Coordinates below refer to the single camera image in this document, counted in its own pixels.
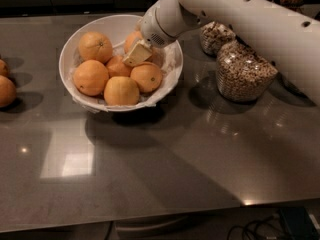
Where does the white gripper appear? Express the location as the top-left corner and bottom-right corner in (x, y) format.
(123, 5), (178, 67)

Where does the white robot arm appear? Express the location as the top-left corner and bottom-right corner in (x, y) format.
(124, 0), (320, 104)

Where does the small centre orange in bowl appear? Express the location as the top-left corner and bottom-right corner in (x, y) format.
(106, 55), (132, 77)

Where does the white paper liner in bowl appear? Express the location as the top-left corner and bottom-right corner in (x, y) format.
(66, 18), (184, 113)

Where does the white bowl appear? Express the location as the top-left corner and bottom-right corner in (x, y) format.
(58, 14), (184, 113)

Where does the orange front in bowl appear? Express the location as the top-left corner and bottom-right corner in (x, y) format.
(104, 76), (140, 106)

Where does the back left glass cereal jar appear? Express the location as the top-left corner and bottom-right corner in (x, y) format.
(199, 22), (236, 56)

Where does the front glass cereal jar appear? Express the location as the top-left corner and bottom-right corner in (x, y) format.
(216, 40), (278, 103)

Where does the black cable under table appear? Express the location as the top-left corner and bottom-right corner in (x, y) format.
(227, 213), (284, 240)

